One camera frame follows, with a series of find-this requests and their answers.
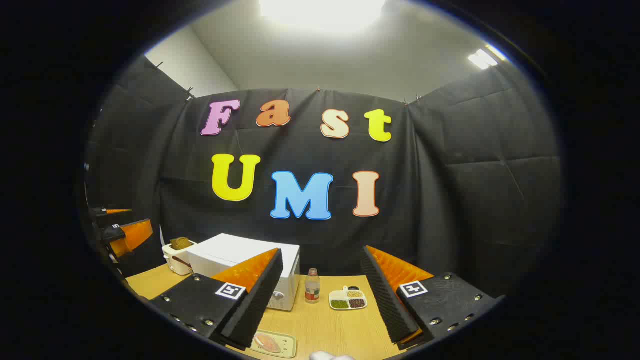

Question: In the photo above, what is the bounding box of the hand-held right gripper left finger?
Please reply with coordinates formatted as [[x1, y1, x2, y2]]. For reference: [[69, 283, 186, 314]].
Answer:
[[150, 248, 285, 351]]

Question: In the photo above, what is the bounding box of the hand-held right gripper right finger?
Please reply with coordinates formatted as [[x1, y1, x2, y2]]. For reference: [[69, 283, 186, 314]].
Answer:
[[360, 245, 504, 351]]

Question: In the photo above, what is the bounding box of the pink sugared donut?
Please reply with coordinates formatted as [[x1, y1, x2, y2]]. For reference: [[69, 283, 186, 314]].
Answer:
[[254, 332, 282, 354]]

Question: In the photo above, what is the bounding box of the white microwave oven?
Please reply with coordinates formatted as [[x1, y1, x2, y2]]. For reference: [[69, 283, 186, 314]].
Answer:
[[186, 233, 301, 312]]

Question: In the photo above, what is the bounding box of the white divided bean dish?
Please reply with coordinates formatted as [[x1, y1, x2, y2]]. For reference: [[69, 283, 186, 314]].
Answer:
[[329, 286, 369, 311]]

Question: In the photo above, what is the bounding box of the white toaster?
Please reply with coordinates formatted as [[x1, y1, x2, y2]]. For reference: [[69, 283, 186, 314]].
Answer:
[[161, 240, 199, 276]]

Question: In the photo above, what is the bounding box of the pale square plate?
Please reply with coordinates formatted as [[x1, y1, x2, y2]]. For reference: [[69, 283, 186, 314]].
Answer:
[[248, 329, 298, 359]]

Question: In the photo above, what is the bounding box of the clear plastic bottle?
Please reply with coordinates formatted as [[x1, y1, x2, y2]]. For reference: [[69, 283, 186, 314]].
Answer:
[[304, 268, 321, 304]]

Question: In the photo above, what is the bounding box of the small ceiling light panel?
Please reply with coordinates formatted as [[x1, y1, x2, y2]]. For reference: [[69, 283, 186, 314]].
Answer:
[[467, 44, 509, 71]]

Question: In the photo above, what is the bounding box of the large ceiling light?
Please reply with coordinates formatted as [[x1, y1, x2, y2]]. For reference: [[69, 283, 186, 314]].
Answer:
[[257, 0, 389, 32]]

